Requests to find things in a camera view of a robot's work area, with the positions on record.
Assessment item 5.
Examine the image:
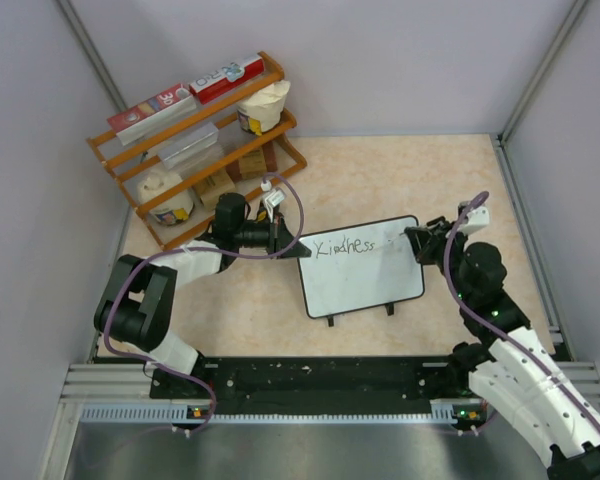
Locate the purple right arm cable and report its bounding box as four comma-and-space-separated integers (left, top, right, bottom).
442, 191, 600, 461

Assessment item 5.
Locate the black framed whiteboard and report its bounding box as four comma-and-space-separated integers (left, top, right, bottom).
298, 215, 425, 323

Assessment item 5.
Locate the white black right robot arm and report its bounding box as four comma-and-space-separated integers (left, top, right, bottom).
404, 217, 600, 479

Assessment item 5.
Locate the clear plastic box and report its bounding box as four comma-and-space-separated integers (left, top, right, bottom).
157, 123, 219, 169

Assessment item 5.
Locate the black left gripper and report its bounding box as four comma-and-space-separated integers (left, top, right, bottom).
234, 212, 310, 260

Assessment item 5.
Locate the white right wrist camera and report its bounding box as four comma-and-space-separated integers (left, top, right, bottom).
458, 205, 491, 236

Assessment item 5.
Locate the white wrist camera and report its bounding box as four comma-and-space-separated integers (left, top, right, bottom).
458, 205, 491, 236
262, 187, 286, 219

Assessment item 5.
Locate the black yellow drink can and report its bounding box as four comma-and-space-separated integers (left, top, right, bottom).
256, 201, 274, 223

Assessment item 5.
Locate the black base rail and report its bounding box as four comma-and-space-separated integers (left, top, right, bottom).
149, 355, 486, 415

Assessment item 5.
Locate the red white foil box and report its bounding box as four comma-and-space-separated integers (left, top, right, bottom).
188, 54, 265, 104

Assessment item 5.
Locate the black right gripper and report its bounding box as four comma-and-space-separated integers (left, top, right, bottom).
407, 220, 474, 303

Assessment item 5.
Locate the orange wooden shelf rack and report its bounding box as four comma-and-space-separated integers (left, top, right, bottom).
87, 52, 307, 251

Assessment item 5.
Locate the white slotted cable duct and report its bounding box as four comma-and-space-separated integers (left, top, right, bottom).
81, 398, 486, 426

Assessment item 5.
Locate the aluminium frame rail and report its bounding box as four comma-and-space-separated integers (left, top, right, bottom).
60, 364, 154, 403

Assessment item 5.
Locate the white paper bag right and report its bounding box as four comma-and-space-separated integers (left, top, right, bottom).
237, 80, 291, 136

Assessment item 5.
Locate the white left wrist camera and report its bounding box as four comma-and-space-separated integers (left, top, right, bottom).
262, 187, 286, 219

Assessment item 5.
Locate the red grey wrap box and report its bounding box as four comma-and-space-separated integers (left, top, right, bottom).
107, 83, 197, 146

